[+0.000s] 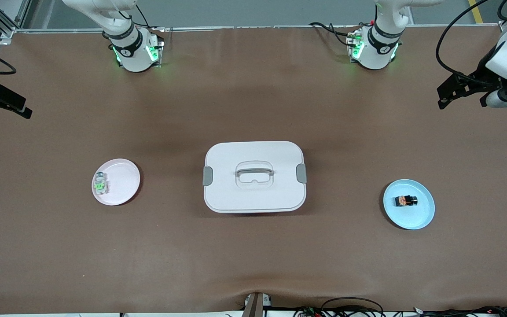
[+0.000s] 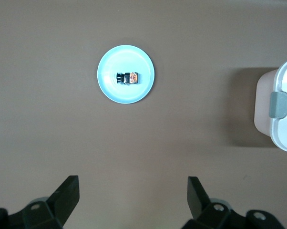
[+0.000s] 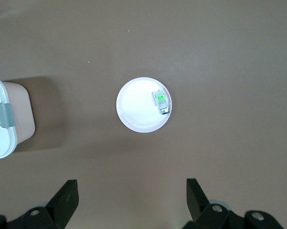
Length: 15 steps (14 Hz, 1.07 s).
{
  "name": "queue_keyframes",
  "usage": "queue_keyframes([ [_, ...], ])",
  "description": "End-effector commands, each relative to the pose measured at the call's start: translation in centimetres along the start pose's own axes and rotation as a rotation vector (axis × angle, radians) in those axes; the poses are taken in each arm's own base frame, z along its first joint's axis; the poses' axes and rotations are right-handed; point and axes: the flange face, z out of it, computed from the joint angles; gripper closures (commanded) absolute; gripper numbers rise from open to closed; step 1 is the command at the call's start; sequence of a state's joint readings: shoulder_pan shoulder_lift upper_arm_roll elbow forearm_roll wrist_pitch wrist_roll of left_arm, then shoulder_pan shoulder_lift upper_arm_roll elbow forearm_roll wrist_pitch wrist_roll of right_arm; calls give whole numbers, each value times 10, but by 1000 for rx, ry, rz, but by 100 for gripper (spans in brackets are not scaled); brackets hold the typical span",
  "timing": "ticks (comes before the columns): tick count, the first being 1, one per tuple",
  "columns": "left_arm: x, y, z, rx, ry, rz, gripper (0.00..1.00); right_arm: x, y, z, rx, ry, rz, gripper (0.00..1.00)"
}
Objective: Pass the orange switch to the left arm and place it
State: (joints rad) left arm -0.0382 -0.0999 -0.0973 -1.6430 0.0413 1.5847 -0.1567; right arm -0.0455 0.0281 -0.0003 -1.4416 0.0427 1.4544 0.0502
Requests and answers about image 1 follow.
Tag white lidded box grey clips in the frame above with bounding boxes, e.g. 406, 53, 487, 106
202, 141, 308, 214

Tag small green white bottle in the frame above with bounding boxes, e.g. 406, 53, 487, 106
95, 173, 109, 196

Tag round light blue plate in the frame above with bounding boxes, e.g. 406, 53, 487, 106
383, 179, 436, 230

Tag round pale pink plate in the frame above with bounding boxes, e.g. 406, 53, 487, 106
92, 158, 141, 206

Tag brown table mat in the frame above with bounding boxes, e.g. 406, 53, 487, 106
0, 26, 507, 314

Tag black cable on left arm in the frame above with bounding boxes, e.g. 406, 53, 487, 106
436, 0, 498, 85

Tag aluminium frame profile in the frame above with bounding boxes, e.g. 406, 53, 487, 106
0, 0, 32, 39

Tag black cable at arm base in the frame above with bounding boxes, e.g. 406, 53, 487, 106
309, 22, 360, 47

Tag bundle of thin wires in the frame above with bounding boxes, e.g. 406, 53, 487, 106
412, 306, 507, 317

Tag black cable loop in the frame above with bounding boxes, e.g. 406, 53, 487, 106
321, 297, 385, 317

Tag metal table edge bracket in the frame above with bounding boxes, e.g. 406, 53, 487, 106
242, 292, 272, 317

